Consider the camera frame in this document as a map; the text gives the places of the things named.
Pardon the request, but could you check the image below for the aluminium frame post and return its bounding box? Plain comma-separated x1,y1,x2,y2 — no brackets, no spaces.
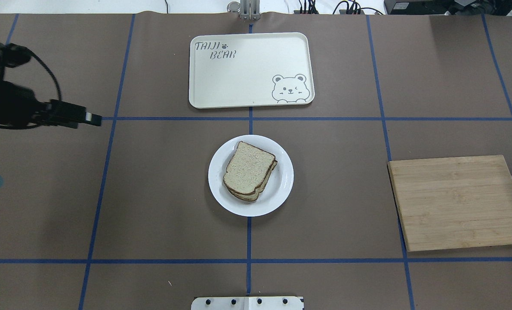
226,0,261,21

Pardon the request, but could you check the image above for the cream bear tray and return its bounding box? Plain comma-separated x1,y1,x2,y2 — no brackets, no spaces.
188,33,315,109

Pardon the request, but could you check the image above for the bread slice under egg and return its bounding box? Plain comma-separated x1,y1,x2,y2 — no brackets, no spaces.
226,160,278,202

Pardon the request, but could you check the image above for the white pedestal column base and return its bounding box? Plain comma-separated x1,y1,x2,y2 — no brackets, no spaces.
191,296,305,310

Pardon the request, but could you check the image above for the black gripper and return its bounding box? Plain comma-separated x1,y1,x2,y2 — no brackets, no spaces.
32,99,102,129

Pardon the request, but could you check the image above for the wooden cutting board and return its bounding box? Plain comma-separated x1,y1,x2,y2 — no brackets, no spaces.
387,155,512,252

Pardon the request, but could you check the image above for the white round plate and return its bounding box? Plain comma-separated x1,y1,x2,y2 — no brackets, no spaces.
207,135,295,217

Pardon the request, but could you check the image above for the bread slice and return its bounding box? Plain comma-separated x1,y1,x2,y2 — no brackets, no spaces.
222,141,276,195
226,160,278,202

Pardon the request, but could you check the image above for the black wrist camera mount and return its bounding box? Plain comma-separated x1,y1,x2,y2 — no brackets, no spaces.
0,43,32,82

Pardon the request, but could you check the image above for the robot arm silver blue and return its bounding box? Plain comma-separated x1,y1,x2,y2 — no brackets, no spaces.
0,120,111,205

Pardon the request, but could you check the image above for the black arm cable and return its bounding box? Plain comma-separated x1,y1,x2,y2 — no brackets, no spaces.
24,47,63,104

